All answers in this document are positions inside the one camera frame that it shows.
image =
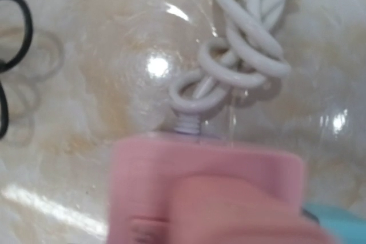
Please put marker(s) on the pink cube socket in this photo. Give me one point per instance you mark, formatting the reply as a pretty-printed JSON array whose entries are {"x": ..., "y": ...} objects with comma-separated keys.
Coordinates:
[{"x": 164, "y": 188}]

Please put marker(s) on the teal adapter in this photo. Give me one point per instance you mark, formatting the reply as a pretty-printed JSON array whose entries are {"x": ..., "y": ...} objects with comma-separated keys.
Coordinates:
[{"x": 341, "y": 223}]

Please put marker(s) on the small pink white charger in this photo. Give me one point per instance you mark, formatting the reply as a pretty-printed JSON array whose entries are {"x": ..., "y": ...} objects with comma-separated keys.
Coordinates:
[{"x": 243, "y": 215}]

